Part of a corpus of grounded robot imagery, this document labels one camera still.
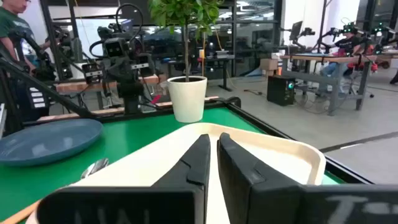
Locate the black computer monitor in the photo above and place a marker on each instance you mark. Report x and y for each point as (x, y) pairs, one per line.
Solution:
(296, 30)

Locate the wooden workbench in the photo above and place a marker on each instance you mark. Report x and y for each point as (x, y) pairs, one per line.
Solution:
(77, 86)

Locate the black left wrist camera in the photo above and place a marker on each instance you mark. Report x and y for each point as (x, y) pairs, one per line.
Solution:
(116, 47)

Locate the black diagonal frame strut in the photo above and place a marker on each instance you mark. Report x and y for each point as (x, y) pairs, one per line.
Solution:
(46, 90)

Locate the small red object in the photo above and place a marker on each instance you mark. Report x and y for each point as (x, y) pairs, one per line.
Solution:
(156, 99)

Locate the black box with white labels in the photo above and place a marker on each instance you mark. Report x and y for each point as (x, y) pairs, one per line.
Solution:
(35, 104)

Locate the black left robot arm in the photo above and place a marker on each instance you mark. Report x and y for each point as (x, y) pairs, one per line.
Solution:
(132, 93)

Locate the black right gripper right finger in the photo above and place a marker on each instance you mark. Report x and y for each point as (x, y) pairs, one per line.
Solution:
(239, 174)

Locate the cream plastic tray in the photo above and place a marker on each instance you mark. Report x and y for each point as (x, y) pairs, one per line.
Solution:
(155, 161)

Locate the black background robot arm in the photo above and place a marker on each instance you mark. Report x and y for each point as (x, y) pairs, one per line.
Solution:
(43, 67)
(384, 34)

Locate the black desk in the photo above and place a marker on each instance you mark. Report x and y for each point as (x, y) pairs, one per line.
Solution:
(225, 74)

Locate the black computer tower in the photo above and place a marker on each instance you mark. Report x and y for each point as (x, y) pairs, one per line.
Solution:
(280, 91)

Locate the person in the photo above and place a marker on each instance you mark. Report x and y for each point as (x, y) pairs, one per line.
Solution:
(9, 25)
(345, 43)

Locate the brown cardboard box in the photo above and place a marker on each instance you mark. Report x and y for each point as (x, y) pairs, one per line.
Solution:
(269, 64)

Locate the blue round plate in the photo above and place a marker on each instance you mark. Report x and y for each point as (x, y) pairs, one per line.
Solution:
(46, 140)

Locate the grey desk with wooden top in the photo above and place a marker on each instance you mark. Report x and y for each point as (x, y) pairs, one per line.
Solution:
(311, 58)

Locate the green plant in white pot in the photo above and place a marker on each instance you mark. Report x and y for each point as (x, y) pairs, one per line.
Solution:
(186, 99)

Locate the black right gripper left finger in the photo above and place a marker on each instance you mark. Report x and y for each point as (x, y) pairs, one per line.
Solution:
(189, 161)

